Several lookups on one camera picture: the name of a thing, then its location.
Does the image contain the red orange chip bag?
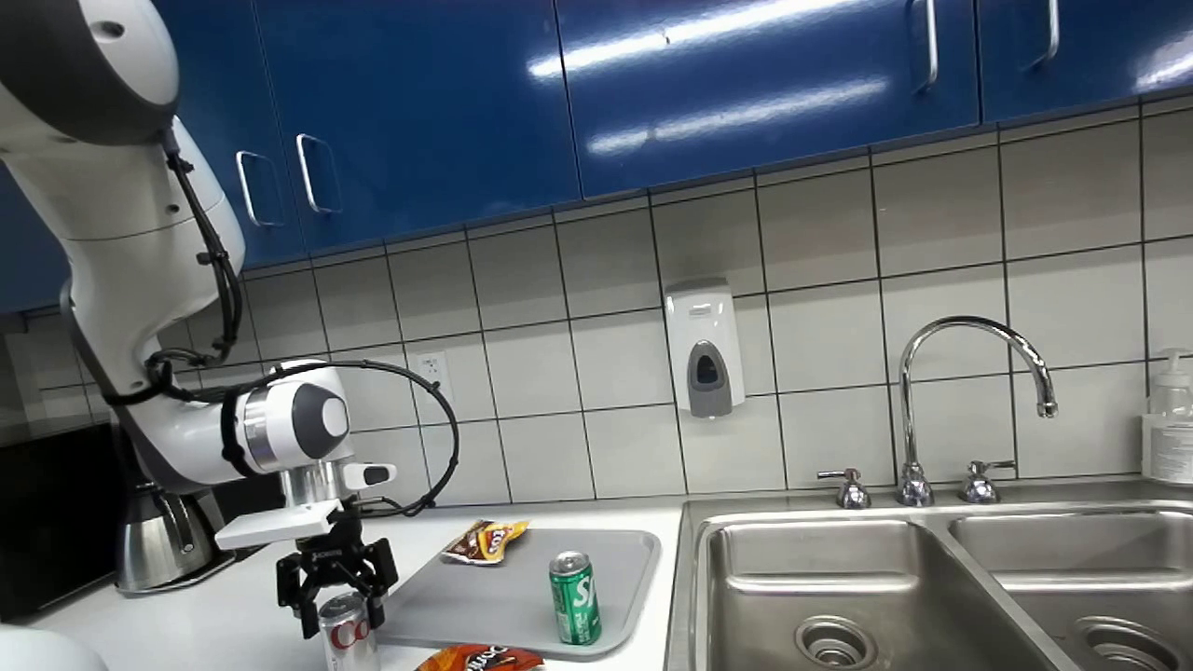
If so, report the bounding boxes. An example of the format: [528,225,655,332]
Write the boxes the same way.
[419,645,546,671]

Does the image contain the white wall soap dispenser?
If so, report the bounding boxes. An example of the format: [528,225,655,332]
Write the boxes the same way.
[666,288,747,419]

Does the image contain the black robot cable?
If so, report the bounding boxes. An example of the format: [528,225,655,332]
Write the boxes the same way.
[106,114,461,521]

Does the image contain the black coffee maker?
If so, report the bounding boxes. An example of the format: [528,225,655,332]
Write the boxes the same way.
[117,478,301,565]

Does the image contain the clear soap bottle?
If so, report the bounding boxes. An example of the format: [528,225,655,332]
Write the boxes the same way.
[1140,352,1193,485]

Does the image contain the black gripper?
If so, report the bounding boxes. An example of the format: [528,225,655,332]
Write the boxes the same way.
[275,512,400,639]

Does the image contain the yellow orange snack bag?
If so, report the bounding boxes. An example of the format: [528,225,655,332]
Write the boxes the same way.
[444,521,528,565]

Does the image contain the chrome gooseneck faucet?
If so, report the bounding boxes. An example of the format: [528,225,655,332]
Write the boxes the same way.
[815,314,1063,512]

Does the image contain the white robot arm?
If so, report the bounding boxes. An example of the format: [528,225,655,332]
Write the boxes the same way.
[0,0,394,630]

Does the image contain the blue upper cabinets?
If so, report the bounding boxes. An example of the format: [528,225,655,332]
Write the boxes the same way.
[0,0,1193,316]

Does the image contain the white wall outlet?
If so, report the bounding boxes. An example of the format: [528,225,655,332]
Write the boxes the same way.
[409,355,446,386]

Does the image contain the steel coffee carafe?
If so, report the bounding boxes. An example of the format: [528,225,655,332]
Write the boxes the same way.
[118,485,220,595]

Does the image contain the black microwave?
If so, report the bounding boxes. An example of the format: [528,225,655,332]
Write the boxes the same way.
[0,424,122,624]

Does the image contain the green soda can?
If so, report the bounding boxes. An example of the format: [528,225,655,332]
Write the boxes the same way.
[548,550,603,645]

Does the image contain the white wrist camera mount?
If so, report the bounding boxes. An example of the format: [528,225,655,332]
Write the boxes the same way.
[218,463,394,550]

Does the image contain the stainless steel double sink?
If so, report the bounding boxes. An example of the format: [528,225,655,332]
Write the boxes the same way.
[665,481,1193,671]

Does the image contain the silver red coke can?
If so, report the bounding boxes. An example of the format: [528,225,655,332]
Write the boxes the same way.
[321,595,380,671]

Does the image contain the grey plastic tray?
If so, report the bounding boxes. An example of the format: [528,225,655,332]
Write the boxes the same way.
[378,528,661,658]

